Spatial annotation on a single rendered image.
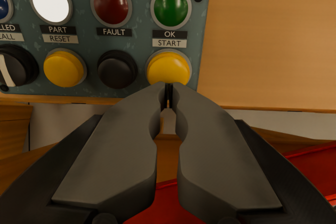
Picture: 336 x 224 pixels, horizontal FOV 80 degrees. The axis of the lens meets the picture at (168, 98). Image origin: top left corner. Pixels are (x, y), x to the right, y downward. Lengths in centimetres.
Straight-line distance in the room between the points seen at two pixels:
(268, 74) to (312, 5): 7
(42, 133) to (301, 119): 136
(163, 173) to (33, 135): 105
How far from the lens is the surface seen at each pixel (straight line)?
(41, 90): 18
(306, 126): 131
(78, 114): 116
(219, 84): 17
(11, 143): 122
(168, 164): 28
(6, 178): 68
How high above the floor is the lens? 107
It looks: 87 degrees down
